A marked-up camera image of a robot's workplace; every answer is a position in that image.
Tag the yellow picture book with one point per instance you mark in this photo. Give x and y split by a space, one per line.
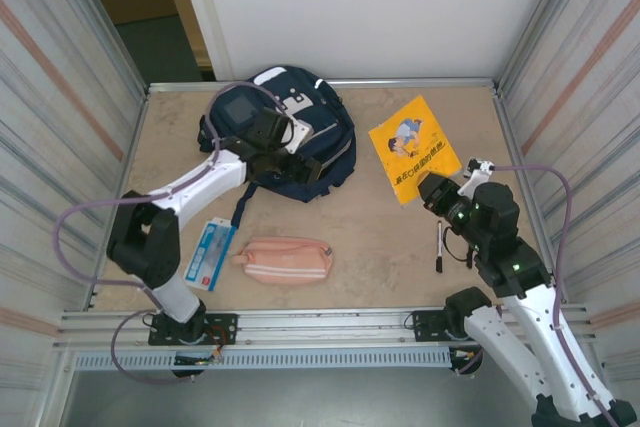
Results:
430 147

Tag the white-bodied black marker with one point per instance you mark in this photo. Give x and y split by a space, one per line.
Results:
439 247

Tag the black pen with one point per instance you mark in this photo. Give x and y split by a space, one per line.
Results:
470 259

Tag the navy blue backpack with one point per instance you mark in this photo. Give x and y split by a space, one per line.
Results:
330 112

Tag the pink pencil case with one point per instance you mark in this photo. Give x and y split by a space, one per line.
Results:
285 262

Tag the blue stationery pack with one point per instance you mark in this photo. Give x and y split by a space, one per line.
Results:
207 257

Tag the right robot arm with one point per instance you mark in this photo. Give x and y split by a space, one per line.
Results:
545 337

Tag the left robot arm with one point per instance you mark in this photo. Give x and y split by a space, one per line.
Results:
200 187

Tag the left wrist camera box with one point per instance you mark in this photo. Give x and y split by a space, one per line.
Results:
300 134

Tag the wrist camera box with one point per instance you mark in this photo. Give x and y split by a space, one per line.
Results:
475 177
300 134

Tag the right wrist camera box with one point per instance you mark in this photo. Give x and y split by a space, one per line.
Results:
475 177

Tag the aluminium side rail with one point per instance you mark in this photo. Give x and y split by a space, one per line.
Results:
512 147
132 147

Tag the thin aluminium table rail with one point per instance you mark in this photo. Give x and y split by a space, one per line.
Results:
425 83

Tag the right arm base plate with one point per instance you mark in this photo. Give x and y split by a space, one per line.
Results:
425 322

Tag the white door frame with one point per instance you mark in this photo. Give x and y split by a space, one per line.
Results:
207 22

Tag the wide aluminium mounting rail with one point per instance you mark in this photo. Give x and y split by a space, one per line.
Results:
325 322

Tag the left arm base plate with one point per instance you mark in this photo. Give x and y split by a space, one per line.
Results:
225 322

